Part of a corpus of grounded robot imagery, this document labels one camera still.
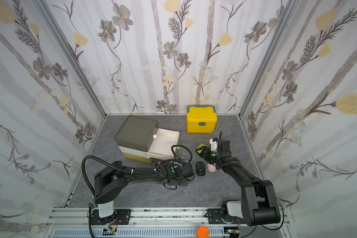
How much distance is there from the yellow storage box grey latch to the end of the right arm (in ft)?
0.66

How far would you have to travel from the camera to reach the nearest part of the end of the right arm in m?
0.67

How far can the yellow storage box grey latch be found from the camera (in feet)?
3.37
